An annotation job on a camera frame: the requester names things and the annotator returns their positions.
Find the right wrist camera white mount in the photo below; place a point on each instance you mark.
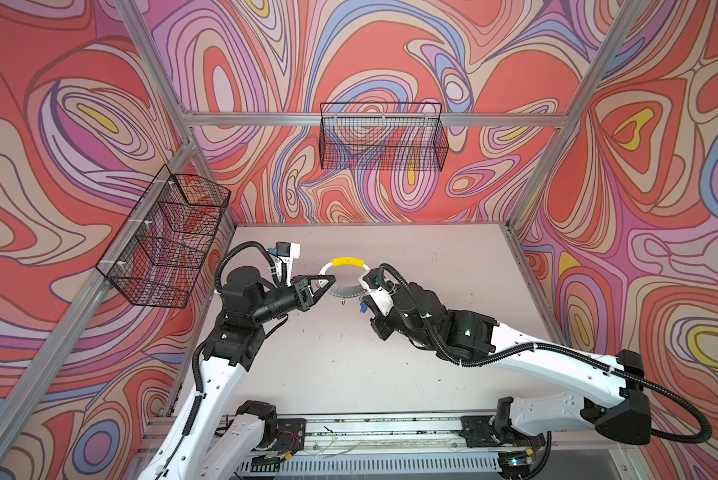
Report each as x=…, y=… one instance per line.
x=377, y=298

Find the black wire basket wall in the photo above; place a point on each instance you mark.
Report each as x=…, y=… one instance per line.
x=175, y=222
x=382, y=135

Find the black wire basket back wall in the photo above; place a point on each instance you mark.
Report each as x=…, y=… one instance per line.
x=382, y=135

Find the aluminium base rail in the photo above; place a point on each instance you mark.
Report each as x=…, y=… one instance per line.
x=439, y=445

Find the large keyring with yellow sleeve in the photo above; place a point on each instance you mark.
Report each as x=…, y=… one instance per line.
x=349, y=272

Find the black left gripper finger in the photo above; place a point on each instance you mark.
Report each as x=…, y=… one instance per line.
x=321, y=280
x=317, y=289

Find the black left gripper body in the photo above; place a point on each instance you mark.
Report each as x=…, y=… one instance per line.
x=286, y=303

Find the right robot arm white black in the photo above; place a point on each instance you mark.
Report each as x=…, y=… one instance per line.
x=607, y=394

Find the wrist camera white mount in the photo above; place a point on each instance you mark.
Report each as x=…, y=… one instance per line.
x=377, y=298
x=284, y=254

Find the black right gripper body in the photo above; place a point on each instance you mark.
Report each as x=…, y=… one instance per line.
x=386, y=326

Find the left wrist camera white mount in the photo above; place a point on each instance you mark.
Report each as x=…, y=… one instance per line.
x=284, y=254

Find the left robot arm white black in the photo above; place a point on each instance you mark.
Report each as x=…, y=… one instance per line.
x=256, y=285

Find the black wire basket left wall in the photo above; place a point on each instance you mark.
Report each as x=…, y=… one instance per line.
x=175, y=222

